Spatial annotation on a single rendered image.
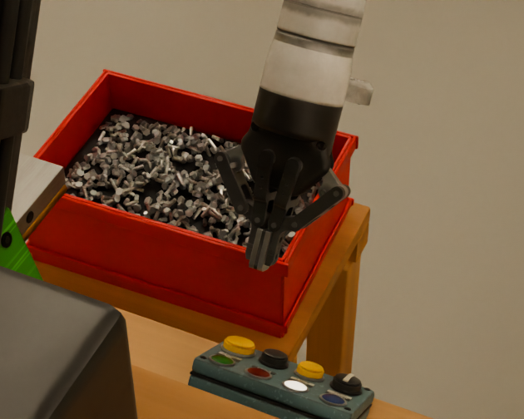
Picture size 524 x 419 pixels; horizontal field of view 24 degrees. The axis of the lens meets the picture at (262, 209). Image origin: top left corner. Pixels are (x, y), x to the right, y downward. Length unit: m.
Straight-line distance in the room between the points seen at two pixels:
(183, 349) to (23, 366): 0.94
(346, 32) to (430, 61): 1.95
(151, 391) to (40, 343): 0.11
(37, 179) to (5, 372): 0.78
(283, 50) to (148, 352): 0.32
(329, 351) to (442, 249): 0.98
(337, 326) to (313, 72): 0.56
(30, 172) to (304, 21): 0.26
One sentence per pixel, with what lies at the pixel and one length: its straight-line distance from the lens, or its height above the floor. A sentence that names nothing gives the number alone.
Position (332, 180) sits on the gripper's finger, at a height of 1.07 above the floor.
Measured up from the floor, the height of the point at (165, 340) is 0.90.
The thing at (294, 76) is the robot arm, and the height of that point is 1.16.
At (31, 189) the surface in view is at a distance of 0.98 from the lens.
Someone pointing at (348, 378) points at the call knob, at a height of 0.94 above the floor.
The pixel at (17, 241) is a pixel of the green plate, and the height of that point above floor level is 1.25.
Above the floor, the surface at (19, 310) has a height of 1.63.
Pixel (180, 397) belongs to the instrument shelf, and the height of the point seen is 1.54.
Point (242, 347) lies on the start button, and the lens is 1.10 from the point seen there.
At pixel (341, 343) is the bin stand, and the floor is 0.60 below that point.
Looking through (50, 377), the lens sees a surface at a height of 1.63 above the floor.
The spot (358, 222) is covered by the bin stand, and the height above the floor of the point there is 0.80.
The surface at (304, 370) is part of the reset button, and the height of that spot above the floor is 0.94.
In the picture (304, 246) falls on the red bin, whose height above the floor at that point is 0.88.
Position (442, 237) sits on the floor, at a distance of 2.53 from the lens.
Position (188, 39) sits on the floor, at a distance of 3.03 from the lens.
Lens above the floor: 1.79
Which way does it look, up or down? 44 degrees down
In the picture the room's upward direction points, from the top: straight up
